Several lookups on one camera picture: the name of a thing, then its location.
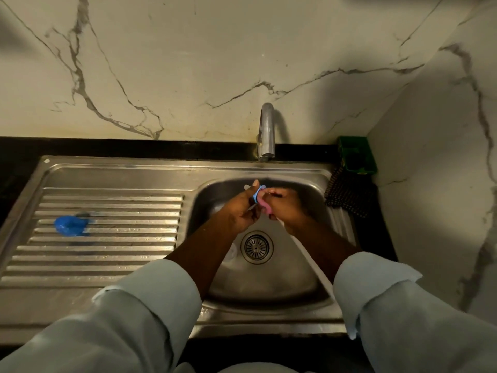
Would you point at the round sink drain strainer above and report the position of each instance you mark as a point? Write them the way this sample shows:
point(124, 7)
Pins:
point(256, 247)

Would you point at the blue plastic lid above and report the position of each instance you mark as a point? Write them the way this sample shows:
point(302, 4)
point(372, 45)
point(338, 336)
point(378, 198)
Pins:
point(70, 225)

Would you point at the chrome faucet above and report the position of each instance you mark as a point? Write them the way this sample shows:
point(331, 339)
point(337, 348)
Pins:
point(266, 130)

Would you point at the stainless steel sink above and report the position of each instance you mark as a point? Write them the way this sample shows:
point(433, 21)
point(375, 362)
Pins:
point(171, 244)

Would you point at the person's right forearm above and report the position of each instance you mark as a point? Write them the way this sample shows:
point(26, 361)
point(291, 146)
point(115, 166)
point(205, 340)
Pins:
point(384, 306)

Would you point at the person's right hand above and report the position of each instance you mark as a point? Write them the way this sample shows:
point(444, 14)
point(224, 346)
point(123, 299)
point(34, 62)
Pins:
point(285, 207)

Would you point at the person's left hand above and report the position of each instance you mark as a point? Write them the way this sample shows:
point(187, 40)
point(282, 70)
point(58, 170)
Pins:
point(237, 212)

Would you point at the person's left forearm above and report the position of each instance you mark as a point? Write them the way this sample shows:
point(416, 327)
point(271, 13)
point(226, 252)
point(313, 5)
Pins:
point(155, 299)

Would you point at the person's left thumb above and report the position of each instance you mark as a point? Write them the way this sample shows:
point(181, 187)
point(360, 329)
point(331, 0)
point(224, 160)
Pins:
point(250, 189)

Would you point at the blue and pink scissors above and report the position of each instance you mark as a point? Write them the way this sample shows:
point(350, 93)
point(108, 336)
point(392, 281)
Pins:
point(259, 198)

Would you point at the green dish soap tub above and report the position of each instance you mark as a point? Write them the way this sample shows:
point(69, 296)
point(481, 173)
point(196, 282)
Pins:
point(356, 155)

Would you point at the dark beaded scrubber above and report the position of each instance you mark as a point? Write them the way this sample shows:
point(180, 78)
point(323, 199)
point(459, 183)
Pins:
point(344, 190)

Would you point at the person's right fingers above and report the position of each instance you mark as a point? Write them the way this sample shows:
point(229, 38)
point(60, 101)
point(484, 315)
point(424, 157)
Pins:
point(268, 196)

